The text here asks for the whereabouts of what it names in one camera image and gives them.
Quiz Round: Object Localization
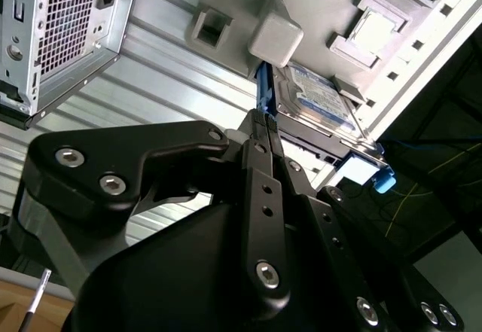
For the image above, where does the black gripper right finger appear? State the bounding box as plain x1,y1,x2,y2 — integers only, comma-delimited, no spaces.
265,114,468,332

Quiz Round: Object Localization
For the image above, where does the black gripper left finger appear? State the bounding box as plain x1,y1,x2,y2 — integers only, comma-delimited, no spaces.
8,109,294,313

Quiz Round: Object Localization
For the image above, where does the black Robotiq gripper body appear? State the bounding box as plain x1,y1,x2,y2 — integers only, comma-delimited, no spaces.
62,200,353,332

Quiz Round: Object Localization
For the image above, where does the hard disk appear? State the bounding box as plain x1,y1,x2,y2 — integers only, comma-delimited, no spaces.
255,62,397,194

